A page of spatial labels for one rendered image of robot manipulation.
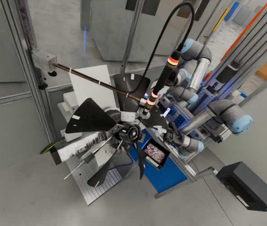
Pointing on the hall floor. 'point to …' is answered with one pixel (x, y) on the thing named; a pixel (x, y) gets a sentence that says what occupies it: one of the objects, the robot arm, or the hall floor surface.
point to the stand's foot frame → (87, 174)
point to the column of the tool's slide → (29, 64)
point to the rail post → (172, 188)
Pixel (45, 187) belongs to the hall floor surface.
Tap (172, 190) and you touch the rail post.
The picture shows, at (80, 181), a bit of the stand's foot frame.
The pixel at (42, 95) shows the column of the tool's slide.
